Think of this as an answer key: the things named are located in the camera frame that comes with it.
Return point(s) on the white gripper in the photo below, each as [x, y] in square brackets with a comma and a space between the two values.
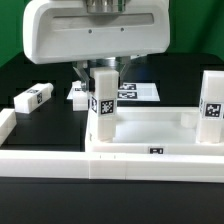
[77, 30]

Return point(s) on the white desk tabletop tray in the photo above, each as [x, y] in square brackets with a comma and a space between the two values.
[156, 130]

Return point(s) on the white marker sheet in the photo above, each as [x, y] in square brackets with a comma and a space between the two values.
[146, 92]

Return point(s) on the white U-shaped fence frame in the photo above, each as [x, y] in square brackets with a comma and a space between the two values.
[118, 166]

